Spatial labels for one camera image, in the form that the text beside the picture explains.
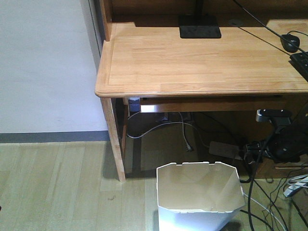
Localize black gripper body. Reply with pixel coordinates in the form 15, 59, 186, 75
245, 134, 308, 164

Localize white plastic trash bin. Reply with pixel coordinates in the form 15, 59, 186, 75
156, 162, 245, 231

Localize dark power adapter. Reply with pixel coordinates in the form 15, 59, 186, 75
209, 141, 242, 160

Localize black keyboard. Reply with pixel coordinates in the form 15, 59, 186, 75
290, 52, 308, 81

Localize black computer mouse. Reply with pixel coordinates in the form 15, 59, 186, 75
280, 34, 300, 53

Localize black monitor with stand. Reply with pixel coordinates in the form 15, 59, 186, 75
178, 0, 221, 39

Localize white cylinder under desk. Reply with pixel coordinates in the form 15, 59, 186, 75
128, 97, 140, 112

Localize light wooden desk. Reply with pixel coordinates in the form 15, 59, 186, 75
95, 0, 308, 182

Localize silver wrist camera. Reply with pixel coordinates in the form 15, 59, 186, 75
256, 109, 292, 122

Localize black cable under desk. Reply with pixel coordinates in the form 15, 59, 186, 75
192, 112, 246, 150

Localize white cable under desk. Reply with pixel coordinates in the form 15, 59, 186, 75
126, 111, 211, 153

